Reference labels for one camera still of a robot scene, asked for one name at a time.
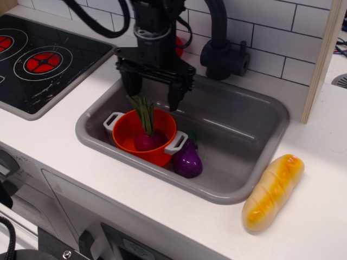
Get light wooden side panel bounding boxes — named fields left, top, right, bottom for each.
left=300, top=0, right=346, bottom=124

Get black toy stove top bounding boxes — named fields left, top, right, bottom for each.
left=1, top=14, right=115, bottom=121

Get black braided cable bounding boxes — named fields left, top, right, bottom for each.
left=62, top=0, right=136, bottom=39

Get grey oven knob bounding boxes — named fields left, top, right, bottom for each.
left=0, top=150, right=20, bottom=177

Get black cable lower left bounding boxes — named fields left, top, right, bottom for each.
left=0, top=216, right=17, bottom=260

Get white toy kitchen front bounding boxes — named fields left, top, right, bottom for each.
left=1, top=145, right=221, bottom=259

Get red toy tomato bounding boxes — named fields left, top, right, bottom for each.
left=175, top=36, right=183, bottom=57

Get grey plastic sink basin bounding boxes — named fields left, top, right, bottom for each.
left=75, top=75, right=290, bottom=205

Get purple toy beet green leaves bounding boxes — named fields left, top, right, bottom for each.
left=126, top=95, right=168, bottom=152

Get purple toy eggplant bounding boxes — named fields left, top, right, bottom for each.
left=172, top=131, right=203, bottom=178

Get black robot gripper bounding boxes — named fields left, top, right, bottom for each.
left=114, top=24, right=196, bottom=112

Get dark grey toy faucet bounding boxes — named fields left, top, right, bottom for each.
left=200, top=1, right=250, bottom=80

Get orange toy pot grey handles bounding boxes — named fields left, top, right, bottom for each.
left=104, top=108, right=188, bottom=166

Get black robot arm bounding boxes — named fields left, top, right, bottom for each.
left=114, top=1, right=196, bottom=111

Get toy bread loaf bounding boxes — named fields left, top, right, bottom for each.
left=242, top=154, right=305, bottom=231

